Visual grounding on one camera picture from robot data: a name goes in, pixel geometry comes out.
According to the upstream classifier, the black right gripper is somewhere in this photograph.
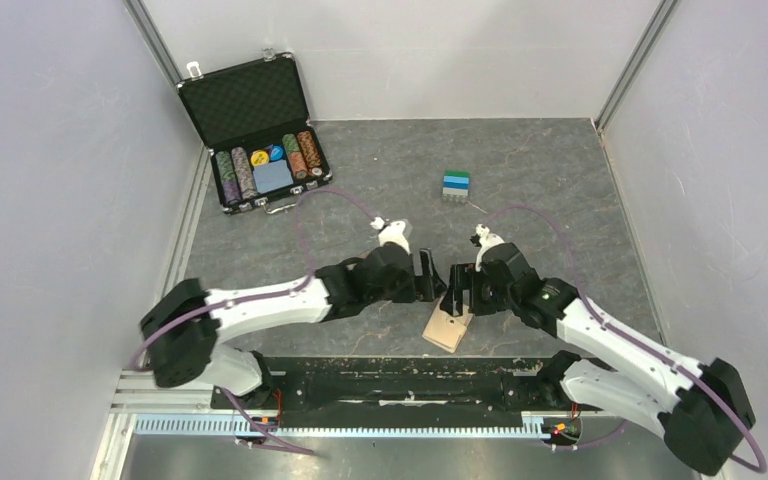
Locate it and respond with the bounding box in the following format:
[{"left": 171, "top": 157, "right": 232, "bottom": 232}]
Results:
[{"left": 439, "top": 262, "right": 517, "bottom": 316}]

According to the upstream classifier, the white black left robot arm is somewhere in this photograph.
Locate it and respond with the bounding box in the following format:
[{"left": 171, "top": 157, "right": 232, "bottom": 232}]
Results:
[{"left": 139, "top": 243, "right": 446, "bottom": 408}]

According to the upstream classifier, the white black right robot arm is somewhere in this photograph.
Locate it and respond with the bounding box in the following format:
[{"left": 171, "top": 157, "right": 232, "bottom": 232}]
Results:
[{"left": 441, "top": 242, "right": 756, "bottom": 476}]

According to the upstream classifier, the blue green block stack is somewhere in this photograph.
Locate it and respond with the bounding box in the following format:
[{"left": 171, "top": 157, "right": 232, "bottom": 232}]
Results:
[{"left": 442, "top": 170, "right": 471, "bottom": 202}]

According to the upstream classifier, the black poker chip case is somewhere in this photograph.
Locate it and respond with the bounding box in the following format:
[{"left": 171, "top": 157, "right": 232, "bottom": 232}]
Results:
[{"left": 176, "top": 49, "right": 333, "bottom": 215}]

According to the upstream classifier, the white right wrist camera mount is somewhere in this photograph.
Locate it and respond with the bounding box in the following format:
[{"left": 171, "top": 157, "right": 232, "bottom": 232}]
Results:
[{"left": 470, "top": 224, "right": 505, "bottom": 271}]

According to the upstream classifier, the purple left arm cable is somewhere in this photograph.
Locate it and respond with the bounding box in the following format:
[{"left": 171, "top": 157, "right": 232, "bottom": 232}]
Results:
[{"left": 125, "top": 188, "right": 385, "bottom": 458}]

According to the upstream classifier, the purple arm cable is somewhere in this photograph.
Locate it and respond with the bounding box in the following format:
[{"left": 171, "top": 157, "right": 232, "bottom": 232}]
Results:
[
  {"left": 125, "top": 188, "right": 385, "bottom": 458},
  {"left": 483, "top": 204, "right": 768, "bottom": 476}
]

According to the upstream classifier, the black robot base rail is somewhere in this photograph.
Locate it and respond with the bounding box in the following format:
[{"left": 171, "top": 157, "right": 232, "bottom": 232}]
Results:
[{"left": 237, "top": 357, "right": 572, "bottom": 427}]

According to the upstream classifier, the white toothed cable rail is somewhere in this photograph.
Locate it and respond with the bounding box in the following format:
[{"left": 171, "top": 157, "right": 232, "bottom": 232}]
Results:
[{"left": 133, "top": 413, "right": 550, "bottom": 440}]

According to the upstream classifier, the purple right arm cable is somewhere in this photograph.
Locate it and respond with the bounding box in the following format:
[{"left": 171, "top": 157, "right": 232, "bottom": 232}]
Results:
[{"left": 483, "top": 204, "right": 768, "bottom": 476}]

